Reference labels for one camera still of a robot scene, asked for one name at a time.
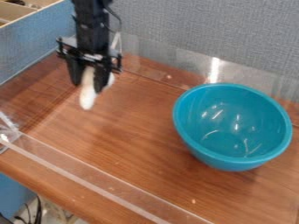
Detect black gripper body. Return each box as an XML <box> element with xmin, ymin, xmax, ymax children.
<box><xmin>57</xmin><ymin>26</ymin><xmax>123</xmax><ymax>73</ymax></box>

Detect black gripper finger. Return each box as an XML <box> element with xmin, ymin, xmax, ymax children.
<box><xmin>66</xmin><ymin>55</ymin><xmax>86</xmax><ymax>86</ymax></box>
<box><xmin>94</xmin><ymin>64</ymin><xmax>114</xmax><ymax>93</ymax></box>

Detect white brown-capped toy mushroom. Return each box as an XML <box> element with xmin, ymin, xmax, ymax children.
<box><xmin>79</xmin><ymin>66</ymin><xmax>118</xmax><ymax>111</ymax></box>

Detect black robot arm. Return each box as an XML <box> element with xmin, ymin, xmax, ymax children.
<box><xmin>57</xmin><ymin>0</ymin><xmax>123</xmax><ymax>93</ymax></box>

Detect blue plastic bowl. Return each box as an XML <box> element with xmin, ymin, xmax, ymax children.
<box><xmin>173</xmin><ymin>83</ymin><xmax>294</xmax><ymax>172</ymax></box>

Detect clear acrylic back barrier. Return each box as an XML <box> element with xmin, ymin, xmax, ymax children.
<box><xmin>118</xmin><ymin>32</ymin><xmax>299</xmax><ymax>103</ymax></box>

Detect clear acrylic barrier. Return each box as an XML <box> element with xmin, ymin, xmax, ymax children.
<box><xmin>118</xmin><ymin>32</ymin><xmax>299</xmax><ymax>103</ymax></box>
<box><xmin>0</xmin><ymin>111</ymin><xmax>214</xmax><ymax>224</ymax></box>

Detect wooden shelf box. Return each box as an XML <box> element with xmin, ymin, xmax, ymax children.
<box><xmin>0</xmin><ymin>0</ymin><xmax>66</xmax><ymax>28</ymax></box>

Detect clear acrylic front barrier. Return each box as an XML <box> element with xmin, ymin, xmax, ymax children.
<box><xmin>0</xmin><ymin>111</ymin><xmax>214</xmax><ymax>224</ymax></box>

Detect clear acrylic corner bracket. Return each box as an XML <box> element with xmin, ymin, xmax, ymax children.
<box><xmin>110</xmin><ymin>31</ymin><xmax>123</xmax><ymax>53</ymax></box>

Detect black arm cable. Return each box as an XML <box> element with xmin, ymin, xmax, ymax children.
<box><xmin>105</xmin><ymin>5</ymin><xmax>125</xmax><ymax>33</ymax></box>

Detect black cables under table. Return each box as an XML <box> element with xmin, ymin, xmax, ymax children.
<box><xmin>0</xmin><ymin>194</ymin><xmax>45</xmax><ymax>224</ymax></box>

